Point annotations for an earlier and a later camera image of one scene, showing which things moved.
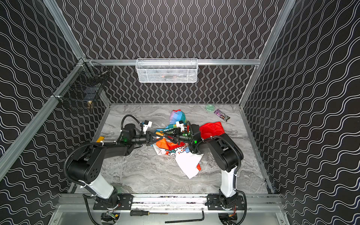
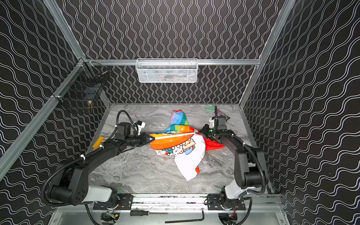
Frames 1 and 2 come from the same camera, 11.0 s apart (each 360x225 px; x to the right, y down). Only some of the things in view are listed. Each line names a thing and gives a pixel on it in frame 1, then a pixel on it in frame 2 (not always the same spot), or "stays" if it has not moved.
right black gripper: [180, 135] to [209, 133]
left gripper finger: [155, 138] to [143, 137]
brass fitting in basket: [89, 105] stays
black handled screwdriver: [143, 213] stays
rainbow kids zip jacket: [188, 161] stays
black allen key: [188, 220] stays
